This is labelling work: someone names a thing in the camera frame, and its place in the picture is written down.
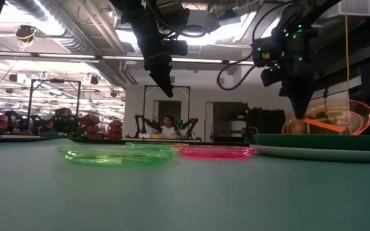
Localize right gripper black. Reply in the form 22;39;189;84
260;28;320;120

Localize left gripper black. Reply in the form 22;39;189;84
132;19;175;99

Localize dark green plastic plate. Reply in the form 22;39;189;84
252;133;370;152

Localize orange transparent plastic plate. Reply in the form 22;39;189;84
281;99;370;135

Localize pink transparent plastic plate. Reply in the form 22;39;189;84
172;144;257;160

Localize grey door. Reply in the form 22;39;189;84
157;101;182;135

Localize black cabinet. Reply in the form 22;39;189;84
245;108;287;144

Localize person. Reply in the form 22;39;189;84
159;115;178;139

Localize large off-white plastic plate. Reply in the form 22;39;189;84
249;144;370;163

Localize dark shelf unit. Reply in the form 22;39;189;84
213;101;249;144

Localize red storage bins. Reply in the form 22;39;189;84
80;114;124;139

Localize large green transparent plate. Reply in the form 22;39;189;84
56;145;180;167

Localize long ceiling light fixture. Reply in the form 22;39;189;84
0;50;256;67

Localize white ceiling box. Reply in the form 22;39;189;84
326;0;370;17

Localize black background station frame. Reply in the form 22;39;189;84
143;85;191;139

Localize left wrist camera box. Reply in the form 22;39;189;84
163;39;189;56

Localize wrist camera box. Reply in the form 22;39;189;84
252;37;284;67
163;39;189;56

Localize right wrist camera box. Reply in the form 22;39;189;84
252;37;284;67

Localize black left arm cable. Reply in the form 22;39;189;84
152;0;207;39

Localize silver ceiling duct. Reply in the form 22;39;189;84
6;0;130;89

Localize black background gantry frame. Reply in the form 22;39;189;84
27;78;82;129

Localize ceiling cable reel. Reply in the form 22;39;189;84
14;24;38;43

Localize black table edge frame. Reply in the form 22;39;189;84
0;136;253;148

